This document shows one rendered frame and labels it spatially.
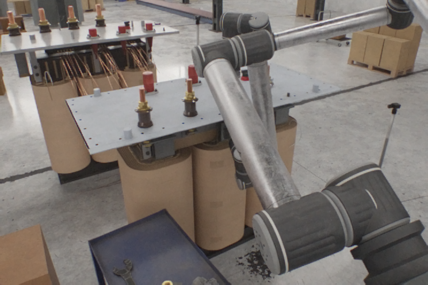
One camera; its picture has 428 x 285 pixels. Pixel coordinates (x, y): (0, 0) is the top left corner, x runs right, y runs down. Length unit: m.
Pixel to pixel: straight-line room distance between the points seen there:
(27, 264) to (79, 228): 1.54
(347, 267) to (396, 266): 1.89
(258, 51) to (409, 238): 0.95
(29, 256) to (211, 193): 1.13
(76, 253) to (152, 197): 1.23
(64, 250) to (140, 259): 1.51
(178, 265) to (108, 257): 0.35
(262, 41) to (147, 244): 1.14
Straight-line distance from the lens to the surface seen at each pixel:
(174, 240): 1.78
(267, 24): 1.77
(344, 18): 1.93
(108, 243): 1.83
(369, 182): 1.15
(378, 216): 1.12
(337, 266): 2.96
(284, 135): 2.40
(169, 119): 1.83
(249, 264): 2.83
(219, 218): 2.42
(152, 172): 1.94
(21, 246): 1.91
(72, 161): 3.64
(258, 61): 1.59
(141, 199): 2.07
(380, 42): 8.01
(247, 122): 1.24
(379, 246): 1.10
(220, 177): 2.21
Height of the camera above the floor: 2.14
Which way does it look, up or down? 26 degrees down
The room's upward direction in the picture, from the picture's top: straight up
